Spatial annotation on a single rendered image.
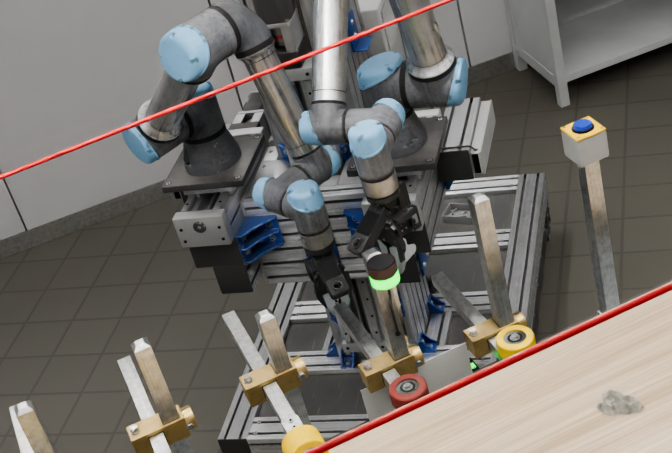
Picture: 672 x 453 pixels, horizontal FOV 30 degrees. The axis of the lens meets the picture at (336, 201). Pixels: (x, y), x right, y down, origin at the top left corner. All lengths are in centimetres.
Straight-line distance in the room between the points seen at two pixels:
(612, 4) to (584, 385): 336
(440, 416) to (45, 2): 287
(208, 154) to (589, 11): 279
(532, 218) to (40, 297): 195
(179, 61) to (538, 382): 101
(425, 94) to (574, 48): 246
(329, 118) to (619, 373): 79
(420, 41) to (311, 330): 137
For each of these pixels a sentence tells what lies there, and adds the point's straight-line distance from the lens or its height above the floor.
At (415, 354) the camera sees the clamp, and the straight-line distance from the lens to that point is 272.
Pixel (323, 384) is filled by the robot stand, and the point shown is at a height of 21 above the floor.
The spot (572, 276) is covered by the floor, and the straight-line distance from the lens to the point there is 427.
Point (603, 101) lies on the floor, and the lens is 522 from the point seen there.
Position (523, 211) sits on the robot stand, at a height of 23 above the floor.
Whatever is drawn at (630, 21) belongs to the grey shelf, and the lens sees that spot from 551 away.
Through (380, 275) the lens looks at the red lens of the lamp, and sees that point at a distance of 250.
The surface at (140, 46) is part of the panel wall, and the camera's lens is 503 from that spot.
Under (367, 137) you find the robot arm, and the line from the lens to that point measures 250.
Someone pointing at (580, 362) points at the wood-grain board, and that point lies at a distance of 257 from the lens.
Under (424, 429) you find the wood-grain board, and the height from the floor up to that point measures 90.
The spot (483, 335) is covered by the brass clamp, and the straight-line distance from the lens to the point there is 278.
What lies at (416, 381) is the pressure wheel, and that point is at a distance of 259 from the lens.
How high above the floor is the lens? 259
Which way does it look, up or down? 32 degrees down
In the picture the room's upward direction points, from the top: 16 degrees counter-clockwise
